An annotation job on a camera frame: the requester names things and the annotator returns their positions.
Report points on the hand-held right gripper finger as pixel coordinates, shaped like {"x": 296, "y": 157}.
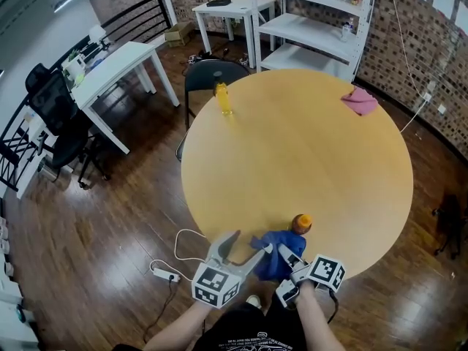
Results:
{"x": 291, "y": 260}

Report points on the white metal shelving unit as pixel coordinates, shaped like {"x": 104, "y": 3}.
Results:
{"x": 311, "y": 28}

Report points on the long white desk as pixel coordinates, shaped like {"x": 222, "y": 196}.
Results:
{"x": 120, "y": 60}

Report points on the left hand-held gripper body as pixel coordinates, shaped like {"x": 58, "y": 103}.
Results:
{"x": 215, "y": 287}

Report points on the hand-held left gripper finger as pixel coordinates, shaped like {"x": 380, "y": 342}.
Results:
{"x": 252, "y": 263}
{"x": 223, "y": 247}

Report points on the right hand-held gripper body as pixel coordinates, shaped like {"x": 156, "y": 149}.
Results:
{"x": 325, "y": 272}

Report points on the white wall switch plate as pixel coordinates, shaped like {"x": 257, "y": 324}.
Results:
{"x": 442, "y": 109}

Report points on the person's black printed shirt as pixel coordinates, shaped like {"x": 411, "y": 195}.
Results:
{"x": 248, "y": 327}

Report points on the pink cloth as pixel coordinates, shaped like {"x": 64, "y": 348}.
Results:
{"x": 360, "y": 102}

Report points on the black mesh office chair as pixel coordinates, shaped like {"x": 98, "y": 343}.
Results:
{"x": 51, "y": 101}

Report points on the yellow juice bottle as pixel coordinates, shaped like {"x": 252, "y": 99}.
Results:
{"x": 223, "y": 101}

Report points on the person's white shoe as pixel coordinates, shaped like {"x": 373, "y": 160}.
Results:
{"x": 253, "y": 301}

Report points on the metal trash bin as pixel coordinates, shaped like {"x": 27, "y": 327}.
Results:
{"x": 47, "y": 170}

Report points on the person's left forearm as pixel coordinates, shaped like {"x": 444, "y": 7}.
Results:
{"x": 179, "y": 327}

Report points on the black wheeled chair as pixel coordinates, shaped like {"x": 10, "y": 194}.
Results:
{"x": 451, "y": 214}

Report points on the small white table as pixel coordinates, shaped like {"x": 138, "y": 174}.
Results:
{"x": 237, "y": 7}

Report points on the person's right forearm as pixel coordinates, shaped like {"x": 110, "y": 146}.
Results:
{"x": 318, "y": 320}

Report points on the black folding chair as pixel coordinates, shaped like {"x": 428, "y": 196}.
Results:
{"x": 201, "y": 75}

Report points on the blue cloth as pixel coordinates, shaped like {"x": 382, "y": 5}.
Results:
{"x": 289, "y": 238}

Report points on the white plant pot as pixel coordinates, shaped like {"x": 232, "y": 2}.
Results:
{"x": 73, "y": 66}

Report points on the white wall socket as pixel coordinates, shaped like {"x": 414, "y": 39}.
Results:
{"x": 426, "y": 97}

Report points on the white desk lamp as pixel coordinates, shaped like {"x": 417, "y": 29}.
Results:
{"x": 97, "y": 33}

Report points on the cardboard box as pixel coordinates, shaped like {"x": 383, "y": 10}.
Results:
{"x": 179, "y": 35}

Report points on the brown bottle with orange cap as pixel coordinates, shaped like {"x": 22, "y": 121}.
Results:
{"x": 301, "y": 223}

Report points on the black metal railing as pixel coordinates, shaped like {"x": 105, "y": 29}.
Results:
{"x": 161, "y": 9}

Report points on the clear water bottle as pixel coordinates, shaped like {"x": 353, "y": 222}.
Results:
{"x": 345, "y": 33}

